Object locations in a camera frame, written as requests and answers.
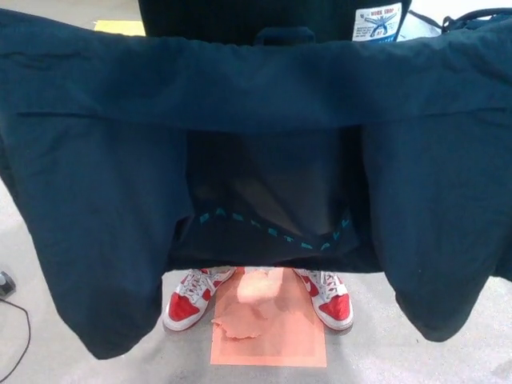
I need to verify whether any navy blue coat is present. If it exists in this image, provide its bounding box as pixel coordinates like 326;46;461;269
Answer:
0;7;512;361

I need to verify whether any red white right sneaker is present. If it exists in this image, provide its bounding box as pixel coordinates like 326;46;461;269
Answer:
162;267;237;332

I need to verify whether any red white sneaker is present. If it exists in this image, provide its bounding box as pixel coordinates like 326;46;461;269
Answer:
294;268;355;331
162;267;237;332

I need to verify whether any red white left sneaker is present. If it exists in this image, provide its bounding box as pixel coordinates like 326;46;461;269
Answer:
294;268;355;331

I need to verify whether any orange square floor mat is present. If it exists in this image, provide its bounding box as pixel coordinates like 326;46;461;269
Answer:
210;266;329;366

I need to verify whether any black shirt with label patch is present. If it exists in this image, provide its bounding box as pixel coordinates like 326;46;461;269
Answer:
138;0;413;44

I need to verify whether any white plastic sheet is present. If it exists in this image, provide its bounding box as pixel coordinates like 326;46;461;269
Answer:
399;0;446;42

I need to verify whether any small grey floor device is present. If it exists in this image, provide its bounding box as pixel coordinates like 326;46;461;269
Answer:
0;270;17;299

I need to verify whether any thin black floor cable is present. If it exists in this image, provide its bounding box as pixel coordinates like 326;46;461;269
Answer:
0;298;31;371

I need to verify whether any blue bag with black strap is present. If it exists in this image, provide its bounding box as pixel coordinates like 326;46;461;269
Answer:
441;0;512;32

